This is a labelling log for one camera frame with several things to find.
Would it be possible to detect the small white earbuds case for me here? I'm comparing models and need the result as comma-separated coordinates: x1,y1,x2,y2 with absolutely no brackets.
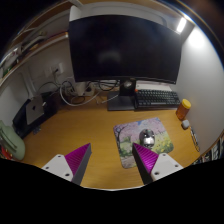
180,119,191,130

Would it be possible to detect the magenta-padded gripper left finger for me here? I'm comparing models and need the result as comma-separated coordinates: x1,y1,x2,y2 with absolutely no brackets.
41,143,92,186

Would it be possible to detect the dark pen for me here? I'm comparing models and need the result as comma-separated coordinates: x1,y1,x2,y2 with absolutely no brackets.
189,125,201,153

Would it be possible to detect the white cable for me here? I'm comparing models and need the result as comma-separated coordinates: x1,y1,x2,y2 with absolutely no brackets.
59,83,119,108

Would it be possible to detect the black keyboard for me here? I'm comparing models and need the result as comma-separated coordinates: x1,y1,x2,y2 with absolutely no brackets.
134,88,182,110

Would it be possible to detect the white power strip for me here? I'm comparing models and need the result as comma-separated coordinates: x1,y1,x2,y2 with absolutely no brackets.
68,81,96,98

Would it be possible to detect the black cable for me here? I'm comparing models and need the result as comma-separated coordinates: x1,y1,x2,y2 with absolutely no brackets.
38,79,73,98

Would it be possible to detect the black computer monitor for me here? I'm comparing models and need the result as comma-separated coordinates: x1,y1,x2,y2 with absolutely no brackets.
67,14,183,112

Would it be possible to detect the transparent computer mouse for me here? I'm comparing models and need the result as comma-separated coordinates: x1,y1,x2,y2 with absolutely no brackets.
138,128,156,149

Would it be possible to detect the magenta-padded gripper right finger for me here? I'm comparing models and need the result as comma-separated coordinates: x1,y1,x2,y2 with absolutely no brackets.
131,142,185,185

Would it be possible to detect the pale green watering can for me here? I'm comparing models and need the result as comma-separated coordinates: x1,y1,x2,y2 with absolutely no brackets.
0,119,26,162

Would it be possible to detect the white wall socket plate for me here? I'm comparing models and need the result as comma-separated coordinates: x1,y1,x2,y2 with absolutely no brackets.
52,62,64,75
44,66,54,78

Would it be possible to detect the orange jar with yellow lid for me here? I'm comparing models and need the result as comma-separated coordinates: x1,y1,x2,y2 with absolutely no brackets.
175,98,192,121

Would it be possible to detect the black flat box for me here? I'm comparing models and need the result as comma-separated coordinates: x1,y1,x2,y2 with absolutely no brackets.
12,91,58,139

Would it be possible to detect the cherry blossom print mouse pad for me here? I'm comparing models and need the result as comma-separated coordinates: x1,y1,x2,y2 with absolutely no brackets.
112,116,175,170

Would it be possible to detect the silver mini computer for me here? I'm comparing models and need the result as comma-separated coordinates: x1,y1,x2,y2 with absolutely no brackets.
25,95,46,126

